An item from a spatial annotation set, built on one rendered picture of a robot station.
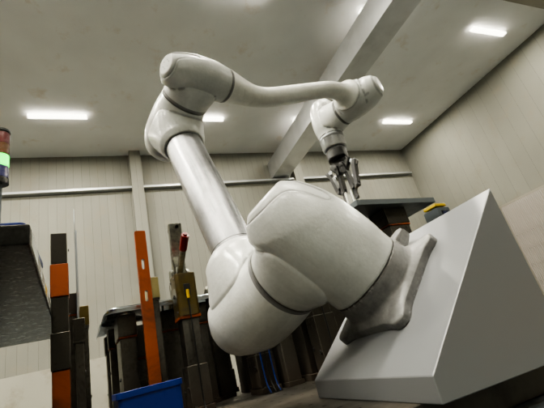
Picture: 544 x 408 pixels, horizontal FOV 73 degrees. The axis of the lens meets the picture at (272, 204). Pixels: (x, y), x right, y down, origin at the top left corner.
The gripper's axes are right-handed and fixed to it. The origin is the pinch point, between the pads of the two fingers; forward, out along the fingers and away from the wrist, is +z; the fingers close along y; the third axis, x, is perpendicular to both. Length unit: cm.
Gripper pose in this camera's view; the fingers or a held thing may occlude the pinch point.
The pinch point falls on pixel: (352, 201)
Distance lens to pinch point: 129.4
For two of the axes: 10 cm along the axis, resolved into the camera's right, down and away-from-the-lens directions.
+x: -6.9, -1.2, -7.1
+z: 2.3, 9.0, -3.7
